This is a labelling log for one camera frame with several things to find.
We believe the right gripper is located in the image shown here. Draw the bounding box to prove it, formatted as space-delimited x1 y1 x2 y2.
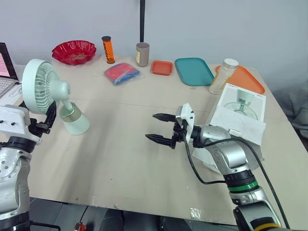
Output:
144 113 188 150

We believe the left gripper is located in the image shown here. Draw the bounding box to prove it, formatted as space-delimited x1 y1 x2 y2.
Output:
29 101 58 136

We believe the pale green table fan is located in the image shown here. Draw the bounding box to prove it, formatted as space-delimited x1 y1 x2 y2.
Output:
21 58 91 136

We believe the white fan box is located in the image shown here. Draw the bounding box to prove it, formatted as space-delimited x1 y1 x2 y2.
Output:
192 82 268 173

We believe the small orange tray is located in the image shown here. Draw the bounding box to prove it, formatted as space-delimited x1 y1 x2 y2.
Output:
150 60 175 77

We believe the silver laptop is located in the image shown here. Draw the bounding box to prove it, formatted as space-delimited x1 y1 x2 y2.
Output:
0 42 23 100

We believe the red plastic bowl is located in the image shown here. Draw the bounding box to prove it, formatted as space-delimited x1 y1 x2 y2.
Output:
51 40 97 66

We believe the teal tray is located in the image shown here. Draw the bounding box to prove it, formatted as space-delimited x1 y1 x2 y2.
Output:
174 57 215 87

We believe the red and blue cloth pack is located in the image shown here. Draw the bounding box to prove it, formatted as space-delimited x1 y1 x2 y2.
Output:
103 62 145 87

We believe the tan cylindrical cup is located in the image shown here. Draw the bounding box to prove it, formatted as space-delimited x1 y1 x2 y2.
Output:
135 42 151 67

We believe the clear bottle of white beads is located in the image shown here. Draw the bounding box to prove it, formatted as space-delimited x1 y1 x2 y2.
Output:
208 58 240 95

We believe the orange tube with black cap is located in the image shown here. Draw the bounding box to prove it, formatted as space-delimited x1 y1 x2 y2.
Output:
101 36 116 65

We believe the large orange tray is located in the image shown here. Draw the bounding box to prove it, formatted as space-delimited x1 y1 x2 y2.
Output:
215 64 266 95

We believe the black pole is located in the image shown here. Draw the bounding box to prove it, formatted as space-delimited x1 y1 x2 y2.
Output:
139 0 146 44

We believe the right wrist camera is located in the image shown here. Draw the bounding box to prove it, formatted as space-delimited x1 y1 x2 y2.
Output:
175 103 197 145

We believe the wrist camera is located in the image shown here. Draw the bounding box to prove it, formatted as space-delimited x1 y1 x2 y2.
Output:
0 104 42 145
175 103 197 145

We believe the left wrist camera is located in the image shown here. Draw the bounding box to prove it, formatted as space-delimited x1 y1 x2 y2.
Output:
0 104 42 145

